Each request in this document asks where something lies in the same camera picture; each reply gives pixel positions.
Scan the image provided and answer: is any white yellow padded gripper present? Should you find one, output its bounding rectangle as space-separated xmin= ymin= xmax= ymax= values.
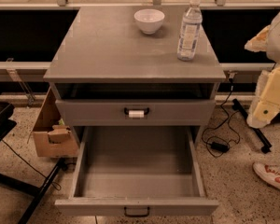
xmin=245 ymin=25 xmax=280 ymax=128

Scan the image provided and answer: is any grey drawer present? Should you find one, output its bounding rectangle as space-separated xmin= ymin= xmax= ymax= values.
xmin=55 ymin=126 xmax=218 ymax=217
xmin=56 ymin=99 xmax=215 ymax=126

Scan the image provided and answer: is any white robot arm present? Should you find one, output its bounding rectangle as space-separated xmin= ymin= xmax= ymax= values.
xmin=245 ymin=12 xmax=280 ymax=128

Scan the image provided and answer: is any grey top drawer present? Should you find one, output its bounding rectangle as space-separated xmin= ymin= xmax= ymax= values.
xmin=56 ymin=99 xmax=215 ymax=126

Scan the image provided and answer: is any grey drawer cabinet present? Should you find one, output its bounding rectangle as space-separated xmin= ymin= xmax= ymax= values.
xmin=43 ymin=5 xmax=227 ymax=147

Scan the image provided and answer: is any black stand leg right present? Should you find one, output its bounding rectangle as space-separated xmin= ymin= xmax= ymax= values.
xmin=231 ymin=98 xmax=273 ymax=155

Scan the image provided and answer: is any white red sneaker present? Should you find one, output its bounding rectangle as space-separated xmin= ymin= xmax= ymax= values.
xmin=253 ymin=162 xmax=280 ymax=189

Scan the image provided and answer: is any clear plastic water bottle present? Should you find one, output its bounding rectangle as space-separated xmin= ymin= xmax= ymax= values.
xmin=177 ymin=0 xmax=203 ymax=61

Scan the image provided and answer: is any white ceramic bowl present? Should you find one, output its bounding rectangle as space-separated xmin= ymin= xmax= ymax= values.
xmin=133 ymin=9 xmax=165 ymax=35

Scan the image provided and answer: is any brown cardboard box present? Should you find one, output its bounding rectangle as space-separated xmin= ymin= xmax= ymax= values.
xmin=32 ymin=90 xmax=78 ymax=158

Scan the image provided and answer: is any black cable on floor left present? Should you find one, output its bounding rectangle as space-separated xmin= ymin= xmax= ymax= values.
xmin=0 ymin=131 xmax=63 ymax=192

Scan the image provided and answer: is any black stand frame left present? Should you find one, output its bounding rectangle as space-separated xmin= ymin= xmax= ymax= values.
xmin=0 ymin=100 xmax=68 ymax=224

